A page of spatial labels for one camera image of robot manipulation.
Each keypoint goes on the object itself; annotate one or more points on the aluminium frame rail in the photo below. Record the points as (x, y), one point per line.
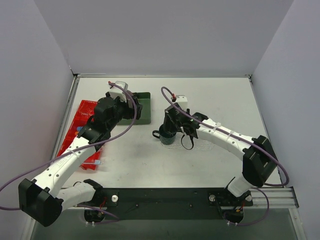
(275, 197)

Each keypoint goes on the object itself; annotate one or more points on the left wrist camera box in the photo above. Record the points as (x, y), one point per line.
(118, 89)

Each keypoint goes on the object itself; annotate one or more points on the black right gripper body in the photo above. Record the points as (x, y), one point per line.
(169, 125)

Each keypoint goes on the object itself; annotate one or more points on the blue toothpaste tube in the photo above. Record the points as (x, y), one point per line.
(79, 128)

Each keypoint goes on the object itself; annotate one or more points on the green plastic tray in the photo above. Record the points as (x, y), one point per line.
(144, 99)

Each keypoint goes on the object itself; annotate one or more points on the red plastic organizer box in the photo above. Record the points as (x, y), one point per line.
(84, 111)

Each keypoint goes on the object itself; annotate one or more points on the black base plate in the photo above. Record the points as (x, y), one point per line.
(162, 211)

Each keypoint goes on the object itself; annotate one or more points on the dark green mug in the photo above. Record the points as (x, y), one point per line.
(166, 138)

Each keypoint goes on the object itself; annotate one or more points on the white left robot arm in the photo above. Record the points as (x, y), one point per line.
(44, 197)

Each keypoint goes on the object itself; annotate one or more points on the clear textured oval tray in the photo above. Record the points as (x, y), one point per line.
(184, 143)

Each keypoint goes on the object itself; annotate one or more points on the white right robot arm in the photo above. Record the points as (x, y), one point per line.
(257, 155)

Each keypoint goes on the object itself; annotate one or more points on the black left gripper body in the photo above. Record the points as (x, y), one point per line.
(136, 107)

